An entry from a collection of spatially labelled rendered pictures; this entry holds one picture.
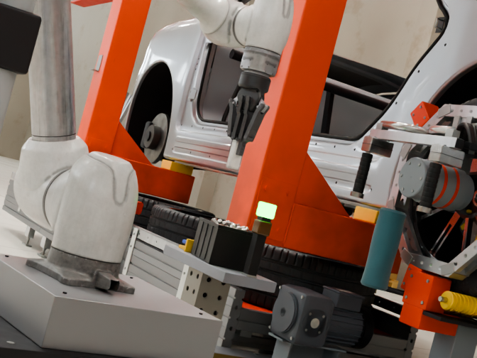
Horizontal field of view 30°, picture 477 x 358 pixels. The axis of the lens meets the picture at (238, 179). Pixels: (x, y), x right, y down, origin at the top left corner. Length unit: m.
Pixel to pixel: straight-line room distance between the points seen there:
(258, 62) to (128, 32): 2.75
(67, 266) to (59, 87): 0.41
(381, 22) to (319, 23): 9.09
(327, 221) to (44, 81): 1.44
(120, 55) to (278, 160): 1.97
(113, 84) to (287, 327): 2.24
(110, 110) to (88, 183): 2.95
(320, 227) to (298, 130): 0.36
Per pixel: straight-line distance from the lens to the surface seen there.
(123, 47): 4.84
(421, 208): 2.62
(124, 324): 1.78
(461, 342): 3.00
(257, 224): 2.47
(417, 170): 2.80
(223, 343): 3.18
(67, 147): 2.04
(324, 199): 3.17
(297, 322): 2.95
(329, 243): 3.19
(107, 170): 1.88
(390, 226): 2.89
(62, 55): 2.03
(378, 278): 2.90
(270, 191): 3.03
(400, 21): 11.93
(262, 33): 2.15
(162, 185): 4.96
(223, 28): 2.25
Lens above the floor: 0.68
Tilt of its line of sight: 1 degrees up
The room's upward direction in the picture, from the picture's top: 15 degrees clockwise
